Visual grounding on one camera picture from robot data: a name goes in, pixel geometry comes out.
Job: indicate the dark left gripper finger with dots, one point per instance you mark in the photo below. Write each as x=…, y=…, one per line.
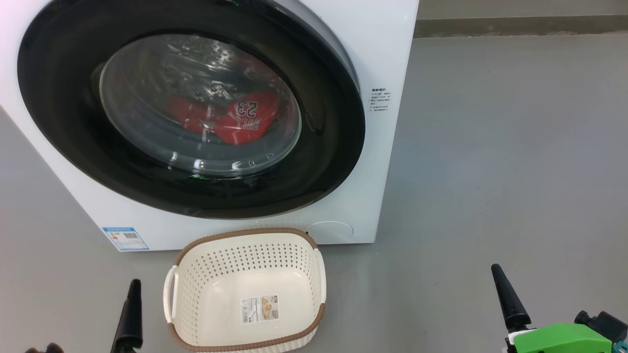
x=129, y=318

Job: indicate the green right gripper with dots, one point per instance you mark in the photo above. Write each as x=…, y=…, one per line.
x=559, y=339

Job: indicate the glossy grey appliance door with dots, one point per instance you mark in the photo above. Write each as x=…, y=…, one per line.
x=73, y=147

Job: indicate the red number 23 jersey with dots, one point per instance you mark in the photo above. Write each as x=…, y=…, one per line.
x=245, y=132

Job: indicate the cream perforated laundry basket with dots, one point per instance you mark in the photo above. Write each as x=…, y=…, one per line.
x=221, y=314

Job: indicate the printed product label sticker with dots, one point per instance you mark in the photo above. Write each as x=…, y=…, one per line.
x=259, y=309

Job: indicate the white front-load washing machine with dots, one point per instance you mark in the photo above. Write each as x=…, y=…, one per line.
x=382, y=171

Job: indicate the blue energy label sticker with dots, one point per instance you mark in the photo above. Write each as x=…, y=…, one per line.
x=125, y=239

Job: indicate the round white filter cover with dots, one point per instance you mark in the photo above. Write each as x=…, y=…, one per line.
x=329, y=231

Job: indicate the small text print sticker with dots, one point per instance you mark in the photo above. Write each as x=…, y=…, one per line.
x=380, y=99

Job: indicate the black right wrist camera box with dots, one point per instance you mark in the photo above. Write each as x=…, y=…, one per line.
x=602, y=324

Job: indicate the grey wall baseboard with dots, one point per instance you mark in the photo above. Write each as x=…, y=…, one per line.
x=520, y=25

